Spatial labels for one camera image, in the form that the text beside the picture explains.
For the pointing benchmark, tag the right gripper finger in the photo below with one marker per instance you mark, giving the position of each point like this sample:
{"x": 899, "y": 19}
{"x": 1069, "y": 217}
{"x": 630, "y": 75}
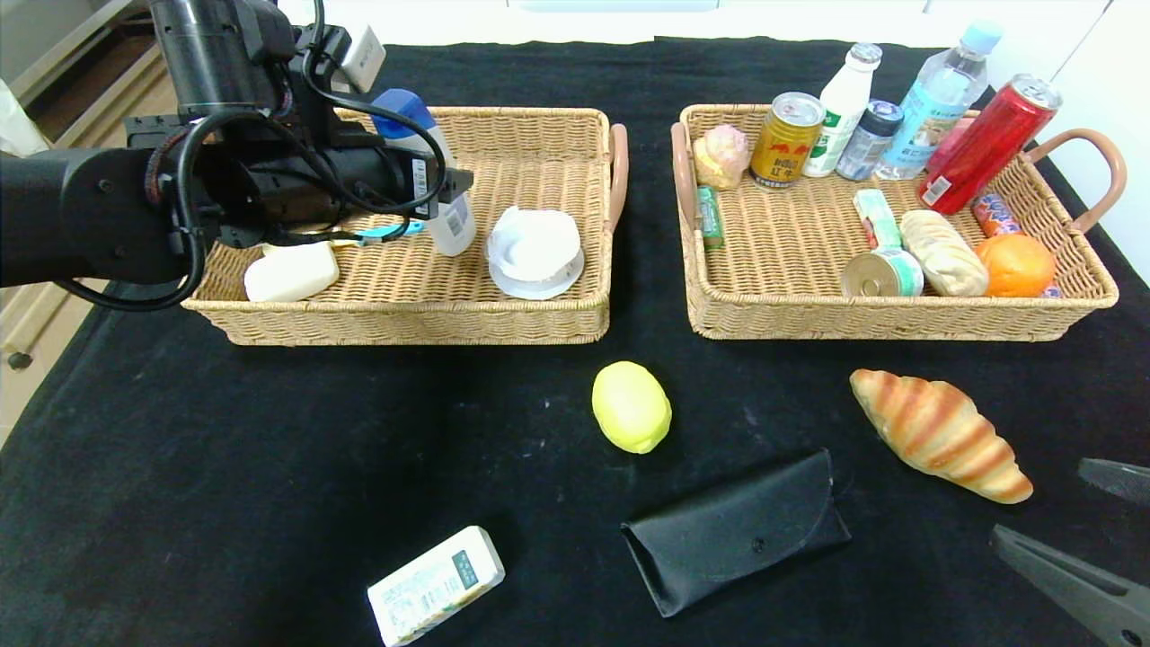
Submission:
{"x": 1123, "y": 481}
{"x": 1087, "y": 598}

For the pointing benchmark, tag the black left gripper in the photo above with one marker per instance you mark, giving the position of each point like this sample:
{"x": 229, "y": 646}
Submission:
{"x": 420, "y": 179}

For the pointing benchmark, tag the white shampoo bottle blue cap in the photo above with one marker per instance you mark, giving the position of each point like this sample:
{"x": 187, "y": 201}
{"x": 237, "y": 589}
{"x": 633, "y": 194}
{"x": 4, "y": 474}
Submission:
{"x": 402, "y": 110}

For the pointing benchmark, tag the striped brown croissant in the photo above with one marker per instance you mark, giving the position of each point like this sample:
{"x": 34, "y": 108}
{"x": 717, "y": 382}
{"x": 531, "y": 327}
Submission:
{"x": 934, "y": 431}

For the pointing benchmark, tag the yellow lemon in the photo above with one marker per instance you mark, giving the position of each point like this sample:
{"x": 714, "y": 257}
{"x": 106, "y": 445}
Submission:
{"x": 631, "y": 409}

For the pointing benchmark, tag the black leather glasses case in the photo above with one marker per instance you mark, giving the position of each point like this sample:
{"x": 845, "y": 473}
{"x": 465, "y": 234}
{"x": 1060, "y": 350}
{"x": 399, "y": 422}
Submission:
{"x": 728, "y": 530}

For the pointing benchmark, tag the white teacup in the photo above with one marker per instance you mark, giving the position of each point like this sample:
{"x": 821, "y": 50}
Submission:
{"x": 535, "y": 236}

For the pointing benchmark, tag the white round container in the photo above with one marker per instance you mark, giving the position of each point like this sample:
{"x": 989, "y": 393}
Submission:
{"x": 539, "y": 291}

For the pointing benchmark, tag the cream heart-shaped box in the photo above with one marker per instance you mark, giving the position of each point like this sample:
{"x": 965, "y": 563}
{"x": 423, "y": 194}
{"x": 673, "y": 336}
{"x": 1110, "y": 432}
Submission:
{"x": 292, "y": 274}

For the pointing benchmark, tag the small purple wrapped candy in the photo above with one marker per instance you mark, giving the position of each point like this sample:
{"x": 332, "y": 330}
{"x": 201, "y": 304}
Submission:
{"x": 1049, "y": 291}

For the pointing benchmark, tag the orange fruit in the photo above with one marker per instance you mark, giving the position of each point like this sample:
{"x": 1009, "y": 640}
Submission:
{"x": 1015, "y": 266}

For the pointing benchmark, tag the white furniture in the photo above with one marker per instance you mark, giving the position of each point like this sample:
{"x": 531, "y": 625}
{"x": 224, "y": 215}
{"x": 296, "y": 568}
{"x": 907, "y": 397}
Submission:
{"x": 629, "y": 22}

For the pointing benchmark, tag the green chewing gum pack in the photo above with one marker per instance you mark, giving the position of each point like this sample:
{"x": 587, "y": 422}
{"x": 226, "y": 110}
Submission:
{"x": 710, "y": 218}

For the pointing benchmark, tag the pink and yellow cupcake toy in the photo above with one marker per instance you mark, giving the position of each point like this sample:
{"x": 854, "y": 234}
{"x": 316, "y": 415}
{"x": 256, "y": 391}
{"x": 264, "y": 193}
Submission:
{"x": 721, "y": 157}

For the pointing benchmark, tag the pale ridged bread loaf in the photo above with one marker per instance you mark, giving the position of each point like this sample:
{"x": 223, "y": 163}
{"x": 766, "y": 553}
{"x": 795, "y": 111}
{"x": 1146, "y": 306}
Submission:
{"x": 943, "y": 254}

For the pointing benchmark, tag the orange and blue candy roll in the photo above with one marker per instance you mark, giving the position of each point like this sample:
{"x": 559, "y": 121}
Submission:
{"x": 993, "y": 214}

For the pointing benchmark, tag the silver can with green label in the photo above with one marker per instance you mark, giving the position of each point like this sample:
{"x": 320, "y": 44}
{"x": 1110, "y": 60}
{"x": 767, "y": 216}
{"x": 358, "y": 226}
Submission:
{"x": 880, "y": 275}

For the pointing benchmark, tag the gold energy drink can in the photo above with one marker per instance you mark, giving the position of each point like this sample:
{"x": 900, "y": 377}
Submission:
{"x": 784, "y": 146}

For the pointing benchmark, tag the green and white snack pack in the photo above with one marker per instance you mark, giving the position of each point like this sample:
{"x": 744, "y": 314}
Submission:
{"x": 876, "y": 218}

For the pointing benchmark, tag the tall red drink can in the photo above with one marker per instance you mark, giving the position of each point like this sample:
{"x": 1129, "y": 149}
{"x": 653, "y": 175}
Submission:
{"x": 979, "y": 150}

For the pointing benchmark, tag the white box with green label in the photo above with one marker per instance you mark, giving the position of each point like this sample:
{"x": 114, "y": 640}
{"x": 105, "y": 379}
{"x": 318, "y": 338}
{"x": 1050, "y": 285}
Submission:
{"x": 436, "y": 584}

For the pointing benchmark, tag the white milk bottle green label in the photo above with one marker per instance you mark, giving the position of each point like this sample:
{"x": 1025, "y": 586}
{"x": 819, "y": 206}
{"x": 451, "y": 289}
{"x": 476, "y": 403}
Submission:
{"x": 840, "y": 114}

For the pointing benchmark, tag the clear water bottle blue cap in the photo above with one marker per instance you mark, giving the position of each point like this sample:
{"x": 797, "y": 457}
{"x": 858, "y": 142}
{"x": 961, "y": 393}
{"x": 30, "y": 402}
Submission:
{"x": 934, "y": 105}

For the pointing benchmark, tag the white hanging cloth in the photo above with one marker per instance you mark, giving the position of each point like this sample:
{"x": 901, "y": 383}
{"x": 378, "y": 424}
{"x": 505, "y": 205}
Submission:
{"x": 18, "y": 126}

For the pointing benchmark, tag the wooden wheeled rack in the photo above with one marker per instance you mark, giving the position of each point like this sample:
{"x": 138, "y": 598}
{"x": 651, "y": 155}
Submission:
{"x": 18, "y": 361}

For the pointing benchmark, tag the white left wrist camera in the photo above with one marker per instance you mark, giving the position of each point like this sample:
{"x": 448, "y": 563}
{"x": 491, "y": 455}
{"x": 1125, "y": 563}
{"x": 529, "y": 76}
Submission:
{"x": 364, "y": 58}

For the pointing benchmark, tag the grey metal shelf frame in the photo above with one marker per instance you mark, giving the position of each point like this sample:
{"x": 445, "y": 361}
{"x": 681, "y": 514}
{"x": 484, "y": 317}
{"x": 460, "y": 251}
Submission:
{"x": 67, "y": 49}

